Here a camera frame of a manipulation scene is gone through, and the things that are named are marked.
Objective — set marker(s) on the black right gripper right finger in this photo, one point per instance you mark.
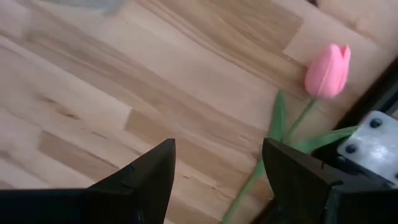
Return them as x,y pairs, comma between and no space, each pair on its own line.
311,193

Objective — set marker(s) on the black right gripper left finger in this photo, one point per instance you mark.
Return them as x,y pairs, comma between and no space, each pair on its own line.
124,199

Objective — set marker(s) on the pink artificial tulip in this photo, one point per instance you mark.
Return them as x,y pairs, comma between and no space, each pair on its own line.
326,74

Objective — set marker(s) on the metal corner bracket plate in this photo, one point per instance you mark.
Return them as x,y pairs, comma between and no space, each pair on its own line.
373,146

